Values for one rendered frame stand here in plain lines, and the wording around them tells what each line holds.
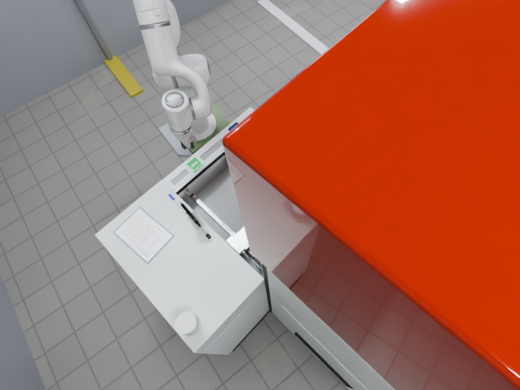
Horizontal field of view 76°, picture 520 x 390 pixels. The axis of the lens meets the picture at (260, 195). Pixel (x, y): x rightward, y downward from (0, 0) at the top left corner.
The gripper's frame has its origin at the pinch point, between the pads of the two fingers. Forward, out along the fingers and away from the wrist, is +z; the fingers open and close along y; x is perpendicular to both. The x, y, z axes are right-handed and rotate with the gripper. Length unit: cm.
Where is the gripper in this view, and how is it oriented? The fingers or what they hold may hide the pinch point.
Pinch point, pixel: (185, 144)
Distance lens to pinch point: 140.2
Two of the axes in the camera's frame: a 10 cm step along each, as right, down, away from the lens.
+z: -1.0, 3.0, 9.5
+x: -7.0, 6.6, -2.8
